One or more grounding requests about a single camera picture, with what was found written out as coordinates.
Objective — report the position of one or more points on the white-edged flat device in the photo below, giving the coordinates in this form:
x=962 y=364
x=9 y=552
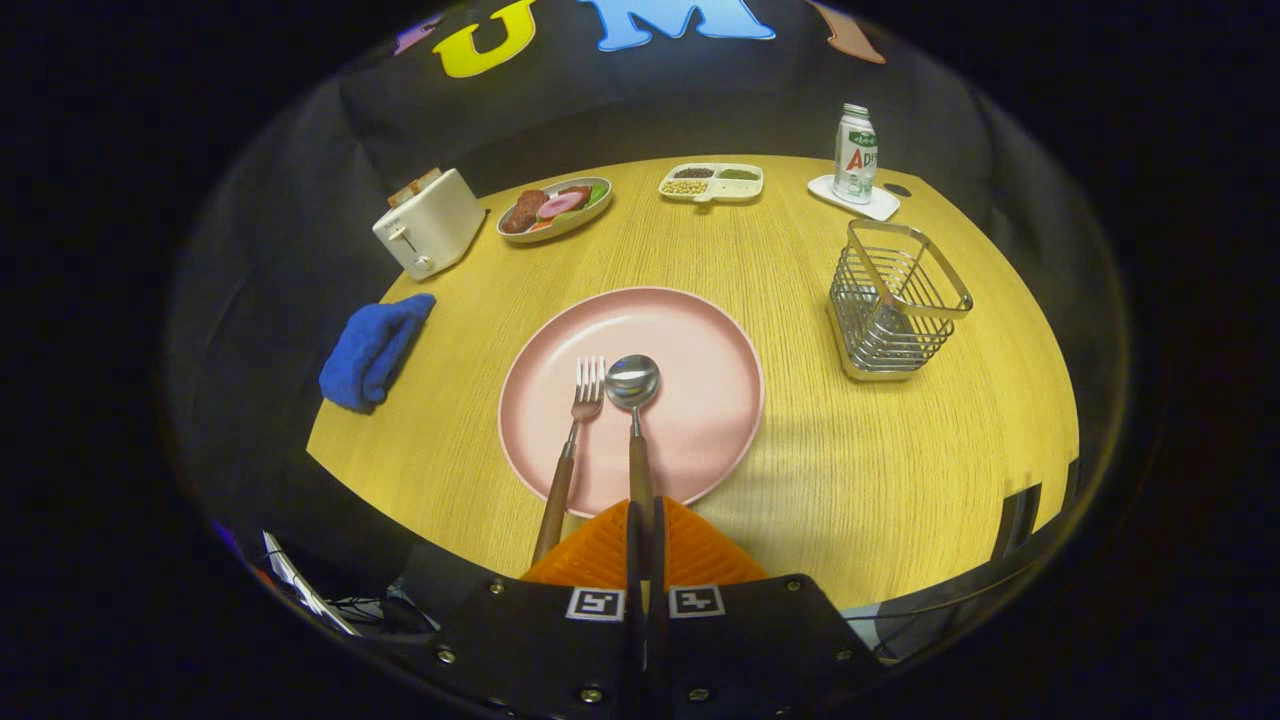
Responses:
x=290 y=575

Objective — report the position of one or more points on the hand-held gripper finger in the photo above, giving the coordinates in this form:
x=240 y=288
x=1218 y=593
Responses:
x=657 y=560
x=632 y=560

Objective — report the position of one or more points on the black chair back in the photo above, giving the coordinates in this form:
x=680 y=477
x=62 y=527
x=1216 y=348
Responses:
x=1015 y=520

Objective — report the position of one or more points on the grey oval food plate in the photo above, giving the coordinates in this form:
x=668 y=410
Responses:
x=570 y=229

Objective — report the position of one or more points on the brown meat piece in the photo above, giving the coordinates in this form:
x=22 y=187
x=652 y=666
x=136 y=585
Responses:
x=525 y=210

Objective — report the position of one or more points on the pile of green beans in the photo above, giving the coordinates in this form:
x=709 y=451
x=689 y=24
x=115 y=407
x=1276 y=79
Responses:
x=738 y=174

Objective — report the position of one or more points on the brown toast slice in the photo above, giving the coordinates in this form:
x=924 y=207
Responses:
x=427 y=179
x=404 y=194

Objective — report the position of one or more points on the pile of yellow soybeans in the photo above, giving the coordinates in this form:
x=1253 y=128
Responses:
x=684 y=187

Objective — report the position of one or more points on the white bottle green label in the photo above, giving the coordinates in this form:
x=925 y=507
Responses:
x=855 y=160

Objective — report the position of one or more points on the white divided dish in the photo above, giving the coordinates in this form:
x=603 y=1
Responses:
x=740 y=187

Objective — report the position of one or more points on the blue cloth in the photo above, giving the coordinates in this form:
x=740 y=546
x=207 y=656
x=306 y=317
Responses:
x=370 y=350

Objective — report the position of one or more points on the pile of dark beans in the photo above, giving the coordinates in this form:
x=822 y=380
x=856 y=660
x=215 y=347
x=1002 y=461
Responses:
x=693 y=172

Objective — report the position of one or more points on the pink plate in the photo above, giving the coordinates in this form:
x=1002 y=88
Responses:
x=700 y=400

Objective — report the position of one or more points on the white toaster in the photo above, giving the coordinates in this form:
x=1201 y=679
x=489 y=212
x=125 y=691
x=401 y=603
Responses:
x=430 y=225

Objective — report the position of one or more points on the white square coaster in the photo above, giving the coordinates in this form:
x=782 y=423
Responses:
x=880 y=207

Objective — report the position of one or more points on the green lettuce leaf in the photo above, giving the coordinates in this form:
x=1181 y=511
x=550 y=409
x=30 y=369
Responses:
x=598 y=193

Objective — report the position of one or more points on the pink ham slice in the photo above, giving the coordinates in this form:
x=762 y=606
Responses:
x=560 y=204

